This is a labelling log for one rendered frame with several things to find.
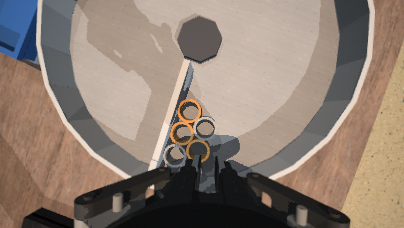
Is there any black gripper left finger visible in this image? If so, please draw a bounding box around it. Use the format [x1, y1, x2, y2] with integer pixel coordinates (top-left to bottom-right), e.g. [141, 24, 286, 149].
[74, 155, 201, 228]

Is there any blue crate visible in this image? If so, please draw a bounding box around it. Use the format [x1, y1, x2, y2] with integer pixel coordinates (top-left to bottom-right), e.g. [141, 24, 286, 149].
[0, 0, 40, 65]

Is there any bronze bushing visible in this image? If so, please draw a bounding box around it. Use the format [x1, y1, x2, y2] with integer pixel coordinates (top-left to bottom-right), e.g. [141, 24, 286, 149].
[186, 137, 210, 163]
[177, 99, 202, 123]
[170, 121, 195, 145]

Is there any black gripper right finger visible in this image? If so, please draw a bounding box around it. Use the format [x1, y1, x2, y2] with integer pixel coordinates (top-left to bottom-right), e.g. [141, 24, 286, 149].
[215, 156, 351, 228]

